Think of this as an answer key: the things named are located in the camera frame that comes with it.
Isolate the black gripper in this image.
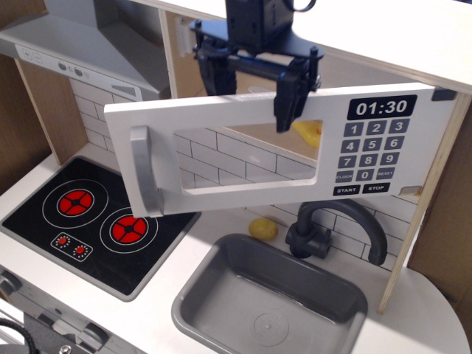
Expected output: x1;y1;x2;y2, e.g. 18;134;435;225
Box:
190;1;324;132

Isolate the white toy microwave door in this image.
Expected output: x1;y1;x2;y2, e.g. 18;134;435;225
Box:
105;83;442;216

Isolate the yellow toy food in microwave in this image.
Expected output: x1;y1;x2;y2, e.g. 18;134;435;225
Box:
292;120;322;148

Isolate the wooden microwave cabinet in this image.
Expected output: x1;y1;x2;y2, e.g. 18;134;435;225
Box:
158;0;472;314

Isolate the white plastic toy knife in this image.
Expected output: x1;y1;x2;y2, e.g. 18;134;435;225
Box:
249;86;275;94

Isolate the grey range hood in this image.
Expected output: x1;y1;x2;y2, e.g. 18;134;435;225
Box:
1;1;170;101

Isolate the yellow toy potato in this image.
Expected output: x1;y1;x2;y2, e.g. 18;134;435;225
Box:
249;218;278;241

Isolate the dark grey toy faucet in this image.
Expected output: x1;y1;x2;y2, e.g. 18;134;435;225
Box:
285;198;388;266

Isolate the grey plastic sink basin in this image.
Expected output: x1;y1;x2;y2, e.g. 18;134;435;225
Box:
171;234;368;353

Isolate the black toy stove top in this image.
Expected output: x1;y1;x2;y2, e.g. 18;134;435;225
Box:
1;157;199;302

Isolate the grey oven control panel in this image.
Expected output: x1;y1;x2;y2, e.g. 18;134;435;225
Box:
1;268;142;353

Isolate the black cable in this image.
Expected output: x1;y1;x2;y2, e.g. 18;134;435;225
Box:
0;319;38;354

